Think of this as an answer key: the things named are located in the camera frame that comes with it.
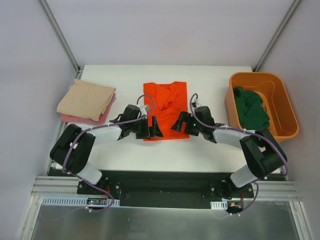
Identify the right aluminium frame post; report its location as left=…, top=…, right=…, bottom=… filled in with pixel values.
left=251, top=0, right=303, bottom=73

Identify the white cable duct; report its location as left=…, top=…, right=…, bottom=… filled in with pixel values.
left=210, top=200, right=228, bottom=211
left=42, top=196, right=120, bottom=208

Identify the aluminium front rail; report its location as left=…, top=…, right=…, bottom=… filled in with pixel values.
left=31, top=176, right=302, bottom=202

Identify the green t-shirt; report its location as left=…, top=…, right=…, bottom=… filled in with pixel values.
left=233, top=86, right=270, bottom=130

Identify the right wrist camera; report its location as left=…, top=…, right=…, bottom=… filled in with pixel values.
left=191, top=100, right=202, bottom=109

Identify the left white cable duct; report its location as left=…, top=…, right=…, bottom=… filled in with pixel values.
left=42, top=196, right=120, bottom=208

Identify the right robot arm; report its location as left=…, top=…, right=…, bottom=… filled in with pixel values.
left=171, top=106, right=288, bottom=198

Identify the beige folded t-shirt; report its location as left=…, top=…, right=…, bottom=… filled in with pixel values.
left=56, top=78, right=116, bottom=122

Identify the left aluminium frame post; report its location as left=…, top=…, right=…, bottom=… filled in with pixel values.
left=37, top=0, right=82, bottom=74

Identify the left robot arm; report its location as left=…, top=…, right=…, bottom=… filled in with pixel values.
left=49, top=104, right=164, bottom=195

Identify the aluminium frame post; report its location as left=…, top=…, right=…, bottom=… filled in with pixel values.
left=37, top=0, right=82, bottom=74
left=251, top=0, right=303, bottom=73

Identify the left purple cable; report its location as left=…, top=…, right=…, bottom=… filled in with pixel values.
left=42, top=94, right=156, bottom=221

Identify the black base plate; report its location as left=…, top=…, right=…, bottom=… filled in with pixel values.
left=47, top=167, right=256, bottom=210

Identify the orange plastic bin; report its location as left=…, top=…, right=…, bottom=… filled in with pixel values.
left=225, top=72, right=300, bottom=143

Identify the pink folded t-shirt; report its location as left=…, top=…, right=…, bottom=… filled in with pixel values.
left=60, top=93, right=117, bottom=126

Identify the right white cable duct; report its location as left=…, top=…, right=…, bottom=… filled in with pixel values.
left=210, top=200, right=228, bottom=211

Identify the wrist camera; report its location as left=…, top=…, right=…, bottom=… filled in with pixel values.
left=137, top=104, right=151, bottom=115
left=191, top=100, right=202, bottom=109

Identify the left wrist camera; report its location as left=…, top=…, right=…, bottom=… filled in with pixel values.
left=137, top=104, right=151, bottom=115

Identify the orange t-shirt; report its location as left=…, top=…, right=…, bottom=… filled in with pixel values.
left=143, top=81, right=190, bottom=141

